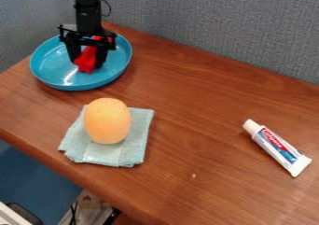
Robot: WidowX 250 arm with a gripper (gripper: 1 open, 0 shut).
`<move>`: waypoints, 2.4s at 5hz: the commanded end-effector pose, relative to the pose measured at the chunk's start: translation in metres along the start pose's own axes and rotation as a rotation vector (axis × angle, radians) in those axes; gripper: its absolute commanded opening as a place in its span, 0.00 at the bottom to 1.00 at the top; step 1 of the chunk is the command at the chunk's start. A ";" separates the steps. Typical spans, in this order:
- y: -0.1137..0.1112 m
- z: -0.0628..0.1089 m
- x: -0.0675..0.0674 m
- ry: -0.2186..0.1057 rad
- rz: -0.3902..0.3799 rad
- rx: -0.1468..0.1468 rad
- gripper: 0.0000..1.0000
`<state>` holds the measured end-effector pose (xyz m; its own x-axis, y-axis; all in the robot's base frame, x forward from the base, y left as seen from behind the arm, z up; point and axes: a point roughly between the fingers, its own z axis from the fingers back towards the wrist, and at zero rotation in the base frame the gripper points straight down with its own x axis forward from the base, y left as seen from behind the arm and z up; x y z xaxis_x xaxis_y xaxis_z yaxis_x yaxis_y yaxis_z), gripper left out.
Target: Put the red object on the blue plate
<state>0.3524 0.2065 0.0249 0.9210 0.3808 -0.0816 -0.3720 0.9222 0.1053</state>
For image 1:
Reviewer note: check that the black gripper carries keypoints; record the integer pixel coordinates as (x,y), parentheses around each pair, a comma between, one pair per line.
(75,39)

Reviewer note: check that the red rectangular block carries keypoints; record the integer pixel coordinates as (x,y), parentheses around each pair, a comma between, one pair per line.
(85,59)

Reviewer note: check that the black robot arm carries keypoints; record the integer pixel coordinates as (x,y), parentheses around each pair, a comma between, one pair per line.
(88,17)

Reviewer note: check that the blue plastic plate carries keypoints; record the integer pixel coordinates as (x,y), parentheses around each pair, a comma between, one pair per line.
(52,68)

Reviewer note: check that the orange egg-shaped object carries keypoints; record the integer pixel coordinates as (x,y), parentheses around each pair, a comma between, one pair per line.
(107,120)

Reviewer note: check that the beige object under table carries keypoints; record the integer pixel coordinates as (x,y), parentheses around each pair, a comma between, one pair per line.
(92,210)

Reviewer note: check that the light blue folded cloth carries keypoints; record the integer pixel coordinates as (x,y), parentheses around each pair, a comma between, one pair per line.
(124,154)

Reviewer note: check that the white toothpaste tube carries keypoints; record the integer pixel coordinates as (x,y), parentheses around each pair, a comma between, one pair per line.
(283,152)

